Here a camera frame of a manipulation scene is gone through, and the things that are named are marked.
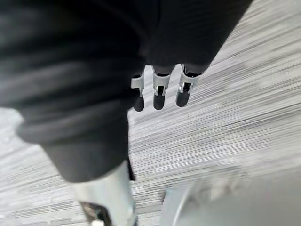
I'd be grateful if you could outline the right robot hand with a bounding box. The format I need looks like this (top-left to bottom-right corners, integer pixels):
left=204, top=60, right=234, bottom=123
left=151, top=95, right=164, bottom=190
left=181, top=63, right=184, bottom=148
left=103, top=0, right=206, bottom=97
left=0, top=0, right=253, bottom=226

